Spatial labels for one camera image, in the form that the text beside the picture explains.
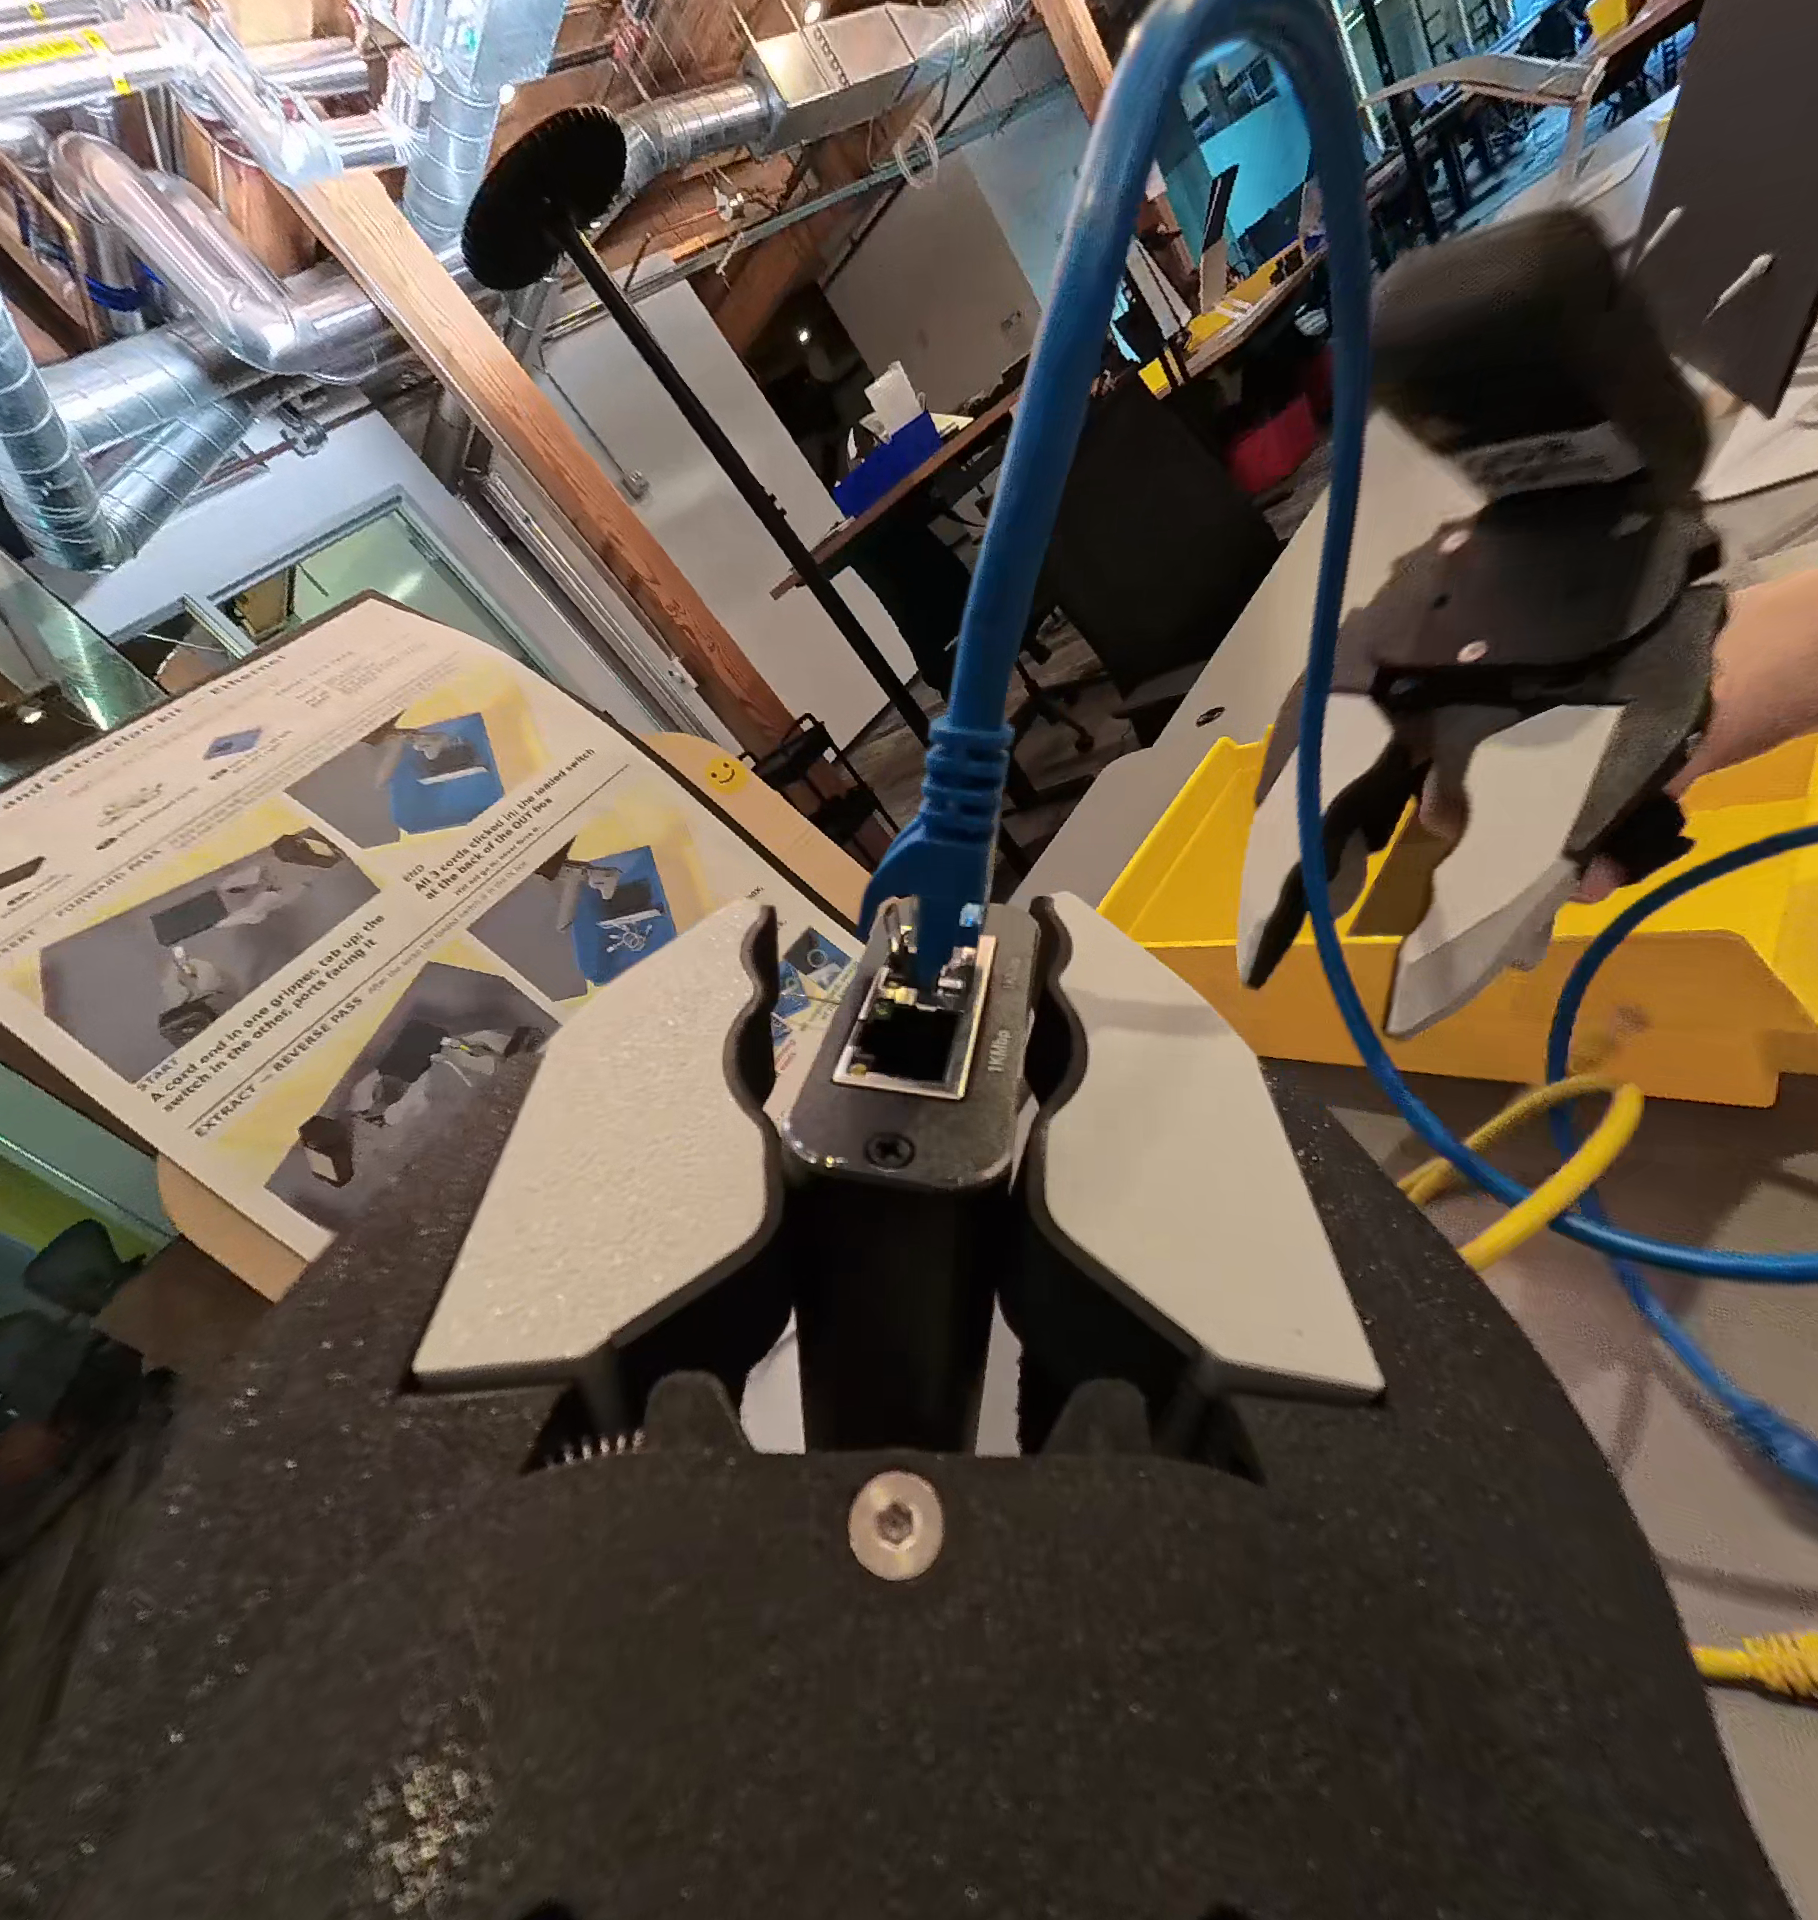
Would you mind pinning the person's right hand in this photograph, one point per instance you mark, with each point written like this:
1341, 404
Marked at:
1794, 674

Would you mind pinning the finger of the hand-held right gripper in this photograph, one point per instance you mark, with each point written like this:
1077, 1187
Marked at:
1307, 810
1516, 840

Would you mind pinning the yellow plastic bin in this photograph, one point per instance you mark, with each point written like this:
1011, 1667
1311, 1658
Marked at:
1719, 991

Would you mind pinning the black ethernet switch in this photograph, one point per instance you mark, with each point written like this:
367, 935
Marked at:
909, 1154

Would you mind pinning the red container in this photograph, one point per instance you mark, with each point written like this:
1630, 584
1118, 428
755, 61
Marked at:
1277, 447

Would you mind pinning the black pole with round base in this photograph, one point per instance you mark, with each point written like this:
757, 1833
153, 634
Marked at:
548, 194

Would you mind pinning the blue box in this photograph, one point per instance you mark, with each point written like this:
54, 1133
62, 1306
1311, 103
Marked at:
887, 458

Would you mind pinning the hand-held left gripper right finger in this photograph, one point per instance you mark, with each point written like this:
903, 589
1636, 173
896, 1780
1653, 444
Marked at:
1195, 1185

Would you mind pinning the wooden ceiling beam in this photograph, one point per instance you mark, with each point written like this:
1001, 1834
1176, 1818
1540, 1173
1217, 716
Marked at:
518, 404

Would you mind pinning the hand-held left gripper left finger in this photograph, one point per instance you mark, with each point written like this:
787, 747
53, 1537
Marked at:
608, 1154

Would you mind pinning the wooden poster board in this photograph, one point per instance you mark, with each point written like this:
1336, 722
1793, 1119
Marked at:
226, 1253

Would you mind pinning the silver ventilation ducts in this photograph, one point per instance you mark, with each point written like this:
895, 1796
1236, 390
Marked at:
145, 315

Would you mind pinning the wooden desk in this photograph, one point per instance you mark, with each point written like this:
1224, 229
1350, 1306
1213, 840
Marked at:
909, 503

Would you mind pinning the yellow smiley sticker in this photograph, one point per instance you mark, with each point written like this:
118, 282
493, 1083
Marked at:
723, 772

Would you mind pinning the black flat panel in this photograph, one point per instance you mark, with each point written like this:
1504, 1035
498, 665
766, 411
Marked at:
1764, 165

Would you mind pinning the instruction poster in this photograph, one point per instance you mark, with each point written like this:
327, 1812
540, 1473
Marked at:
324, 885

